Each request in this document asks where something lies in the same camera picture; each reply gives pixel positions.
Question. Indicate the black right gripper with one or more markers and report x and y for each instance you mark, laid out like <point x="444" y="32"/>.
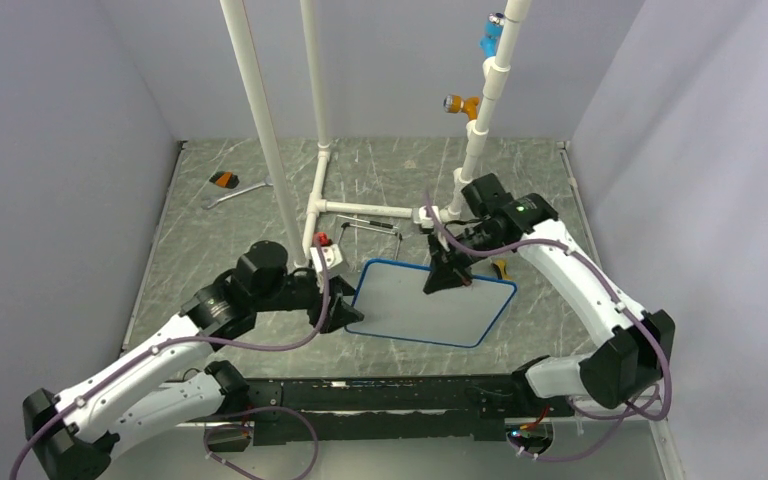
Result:
<point x="447" y="269"/>

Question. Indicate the silver wrench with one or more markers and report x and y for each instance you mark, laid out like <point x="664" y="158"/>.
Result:
<point x="213" y="202"/>

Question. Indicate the blue framed whiteboard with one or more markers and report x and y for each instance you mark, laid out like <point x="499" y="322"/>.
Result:
<point x="390" y="296"/>

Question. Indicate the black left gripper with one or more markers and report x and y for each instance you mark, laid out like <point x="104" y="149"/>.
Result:
<point x="338" y="312"/>

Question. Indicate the black whiteboard marker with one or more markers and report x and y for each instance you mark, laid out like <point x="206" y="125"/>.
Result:
<point x="368" y="223"/>

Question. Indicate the white pvc pipe frame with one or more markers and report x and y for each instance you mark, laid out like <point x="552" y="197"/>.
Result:
<point x="496" y="69"/>

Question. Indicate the yellow black eraser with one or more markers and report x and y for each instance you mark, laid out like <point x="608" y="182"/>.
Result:
<point x="500" y="269"/>

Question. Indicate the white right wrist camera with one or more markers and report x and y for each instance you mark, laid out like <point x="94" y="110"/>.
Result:
<point x="423" y="218"/>

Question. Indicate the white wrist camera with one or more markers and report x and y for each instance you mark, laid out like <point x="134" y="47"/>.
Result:
<point x="326" y="255"/>
<point x="423" y="218"/>

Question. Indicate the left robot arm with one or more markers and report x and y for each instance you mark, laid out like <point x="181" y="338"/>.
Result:
<point x="172" y="377"/>

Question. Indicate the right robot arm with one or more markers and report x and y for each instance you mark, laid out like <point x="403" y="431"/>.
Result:
<point x="633" y="344"/>

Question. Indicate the orange black small tool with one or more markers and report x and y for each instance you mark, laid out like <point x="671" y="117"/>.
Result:
<point x="225" y="179"/>

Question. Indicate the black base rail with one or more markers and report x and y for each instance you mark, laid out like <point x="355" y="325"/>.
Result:
<point x="480" y="407"/>

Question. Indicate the orange nozzle fitting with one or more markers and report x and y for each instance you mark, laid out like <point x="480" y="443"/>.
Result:
<point x="454" y="104"/>

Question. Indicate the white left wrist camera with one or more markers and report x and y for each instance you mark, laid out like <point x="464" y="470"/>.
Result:
<point x="326" y="255"/>

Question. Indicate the blue nozzle fitting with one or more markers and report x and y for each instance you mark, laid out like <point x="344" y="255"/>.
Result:
<point x="493" y="30"/>

